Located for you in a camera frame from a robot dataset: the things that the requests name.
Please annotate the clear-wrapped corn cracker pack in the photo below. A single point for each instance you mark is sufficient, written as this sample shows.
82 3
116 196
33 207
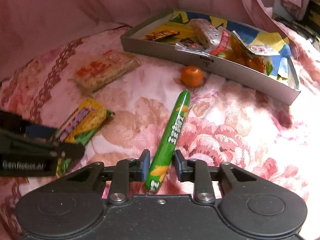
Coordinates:
104 69

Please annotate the green corn sausage stick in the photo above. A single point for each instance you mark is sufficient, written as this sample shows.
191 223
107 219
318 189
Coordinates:
168 142

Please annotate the orange snack bag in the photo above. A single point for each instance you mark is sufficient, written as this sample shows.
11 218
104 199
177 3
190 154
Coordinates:
228 45

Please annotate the pink curtain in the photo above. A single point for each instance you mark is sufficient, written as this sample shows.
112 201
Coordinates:
30 28

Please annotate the yellow purple snack bar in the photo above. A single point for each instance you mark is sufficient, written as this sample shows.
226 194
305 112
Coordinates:
76 132

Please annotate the grey cardboard tray box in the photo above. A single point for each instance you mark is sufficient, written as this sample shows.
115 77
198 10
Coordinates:
131 42

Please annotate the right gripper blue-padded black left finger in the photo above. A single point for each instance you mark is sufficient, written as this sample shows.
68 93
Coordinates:
123 173

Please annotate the orange mandarin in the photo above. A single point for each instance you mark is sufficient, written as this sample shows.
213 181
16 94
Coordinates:
191 76

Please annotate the yellow brown snack packet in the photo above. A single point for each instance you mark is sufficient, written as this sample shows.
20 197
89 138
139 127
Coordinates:
159 35

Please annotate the white wrapped cake packet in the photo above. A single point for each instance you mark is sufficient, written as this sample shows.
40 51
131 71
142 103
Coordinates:
204 32

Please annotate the pink floral blanket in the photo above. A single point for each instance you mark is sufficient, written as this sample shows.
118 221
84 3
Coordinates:
227 122

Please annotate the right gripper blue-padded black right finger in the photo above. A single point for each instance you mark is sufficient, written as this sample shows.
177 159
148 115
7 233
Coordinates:
197 172

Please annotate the small dark candy packet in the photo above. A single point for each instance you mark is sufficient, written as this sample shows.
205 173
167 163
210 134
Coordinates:
186 44

